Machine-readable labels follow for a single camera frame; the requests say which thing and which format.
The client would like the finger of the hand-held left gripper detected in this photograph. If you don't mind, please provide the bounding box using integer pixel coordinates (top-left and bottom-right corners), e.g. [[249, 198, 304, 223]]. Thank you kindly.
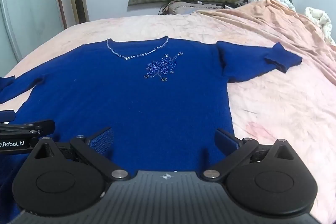
[[0, 120, 56, 136], [0, 110, 17, 124]]

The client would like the blue beaded sweater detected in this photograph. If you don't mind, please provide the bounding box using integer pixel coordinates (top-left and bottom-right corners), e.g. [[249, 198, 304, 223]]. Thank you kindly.
[[0, 35, 303, 195]]

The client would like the peach blanket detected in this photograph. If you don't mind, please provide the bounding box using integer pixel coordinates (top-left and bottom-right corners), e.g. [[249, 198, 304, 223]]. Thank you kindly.
[[193, 0, 336, 77]]

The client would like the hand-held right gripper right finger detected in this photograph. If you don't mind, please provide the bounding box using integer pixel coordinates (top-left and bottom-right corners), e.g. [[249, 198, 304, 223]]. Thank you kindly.
[[200, 128, 302, 183]]

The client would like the beige patterned pillow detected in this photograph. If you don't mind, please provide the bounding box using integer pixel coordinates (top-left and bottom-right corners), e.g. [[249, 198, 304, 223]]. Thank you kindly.
[[158, 0, 226, 15]]

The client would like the pink floral bed sheet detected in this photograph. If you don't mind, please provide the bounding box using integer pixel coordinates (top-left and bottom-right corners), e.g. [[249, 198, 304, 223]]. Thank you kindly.
[[0, 13, 336, 224]]

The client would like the cream quilt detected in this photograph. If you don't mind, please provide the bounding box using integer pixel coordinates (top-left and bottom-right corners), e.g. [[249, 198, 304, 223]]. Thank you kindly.
[[304, 7, 336, 46]]

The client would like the dark cloth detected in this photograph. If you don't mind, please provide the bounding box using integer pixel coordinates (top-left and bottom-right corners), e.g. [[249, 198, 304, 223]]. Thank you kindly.
[[224, 0, 252, 9]]

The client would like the frosted glass wardrobe door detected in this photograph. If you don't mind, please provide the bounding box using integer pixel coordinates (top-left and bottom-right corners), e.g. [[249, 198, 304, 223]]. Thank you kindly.
[[0, 0, 68, 77]]

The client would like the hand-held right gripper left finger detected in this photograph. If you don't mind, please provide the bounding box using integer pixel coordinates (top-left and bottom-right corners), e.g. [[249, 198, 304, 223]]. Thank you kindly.
[[28, 127, 132, 183]]

